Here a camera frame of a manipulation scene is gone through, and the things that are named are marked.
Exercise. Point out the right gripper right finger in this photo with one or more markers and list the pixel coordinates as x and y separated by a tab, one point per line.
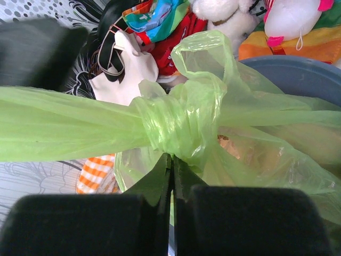
211	220

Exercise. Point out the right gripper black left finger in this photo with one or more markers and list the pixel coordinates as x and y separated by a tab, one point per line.
135	222

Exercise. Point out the green plastic trash bag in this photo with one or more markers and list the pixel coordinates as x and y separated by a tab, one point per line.
228	122

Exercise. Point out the cream canvas tote bag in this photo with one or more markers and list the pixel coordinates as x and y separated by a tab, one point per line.
123	66

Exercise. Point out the blue plastic trash bin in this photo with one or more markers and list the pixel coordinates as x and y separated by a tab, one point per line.
299	76

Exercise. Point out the rainbow striped bag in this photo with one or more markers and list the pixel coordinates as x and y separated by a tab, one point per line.
322	43

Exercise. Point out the orange checked towel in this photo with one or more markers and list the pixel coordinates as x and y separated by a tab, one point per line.
97	176

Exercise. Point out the red folded cloth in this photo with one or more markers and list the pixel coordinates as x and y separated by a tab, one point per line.
166	52

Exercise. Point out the white plush lamb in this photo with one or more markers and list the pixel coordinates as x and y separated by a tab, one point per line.
231	17

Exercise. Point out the colourful scarf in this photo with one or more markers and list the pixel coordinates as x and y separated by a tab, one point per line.
154	21

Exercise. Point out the pink plush pig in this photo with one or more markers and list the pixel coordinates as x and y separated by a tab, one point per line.
289	19

